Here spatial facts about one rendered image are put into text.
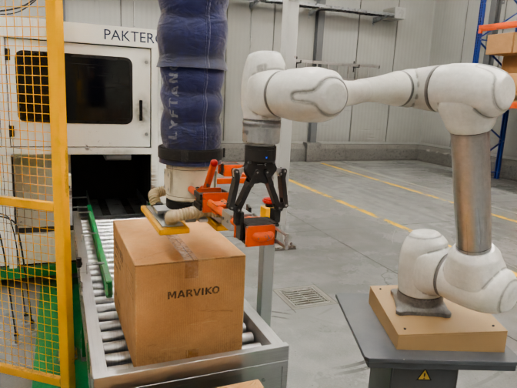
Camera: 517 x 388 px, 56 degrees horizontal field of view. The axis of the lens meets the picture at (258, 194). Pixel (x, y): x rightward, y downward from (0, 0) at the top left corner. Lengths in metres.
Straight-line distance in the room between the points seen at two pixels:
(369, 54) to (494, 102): 11.26
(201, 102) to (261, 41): 9.66
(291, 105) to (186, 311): 1.01
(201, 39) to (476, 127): 0.85
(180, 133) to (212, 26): 0.35
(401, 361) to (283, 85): 0.98
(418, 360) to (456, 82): 0.84
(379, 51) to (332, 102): 11.79
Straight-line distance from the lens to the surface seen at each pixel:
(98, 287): 2.62
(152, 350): 1.82
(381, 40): 12.79
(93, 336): 2.02
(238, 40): 11.05
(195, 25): 1.60
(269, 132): 1.11
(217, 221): 1.65
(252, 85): 1.09
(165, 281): 1.72
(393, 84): 1.39
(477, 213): 1.52
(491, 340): 1.78
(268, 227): 1.14
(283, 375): 1.96
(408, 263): 1.72
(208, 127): 1.62
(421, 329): 1.70
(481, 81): 1.36
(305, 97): 0.96
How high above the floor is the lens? 1.53
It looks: 12 degrees down
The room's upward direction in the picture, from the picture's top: 3 degrees clockwise
